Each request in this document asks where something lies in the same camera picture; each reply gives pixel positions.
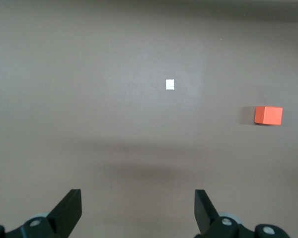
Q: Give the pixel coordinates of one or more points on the small tape patch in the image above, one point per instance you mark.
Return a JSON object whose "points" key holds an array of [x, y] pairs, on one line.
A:
{"points": [[170, 84]]}

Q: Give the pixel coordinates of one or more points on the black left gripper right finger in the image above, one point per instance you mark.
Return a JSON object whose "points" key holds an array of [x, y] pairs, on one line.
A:
{"points": [[208, 218]]}

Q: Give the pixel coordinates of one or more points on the orange cube block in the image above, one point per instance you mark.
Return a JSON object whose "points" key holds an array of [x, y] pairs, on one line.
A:
{"points": [[269, 116]]}

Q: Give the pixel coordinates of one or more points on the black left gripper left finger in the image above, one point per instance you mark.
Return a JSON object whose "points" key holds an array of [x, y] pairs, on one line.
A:
{"points": [[64, 215]]}

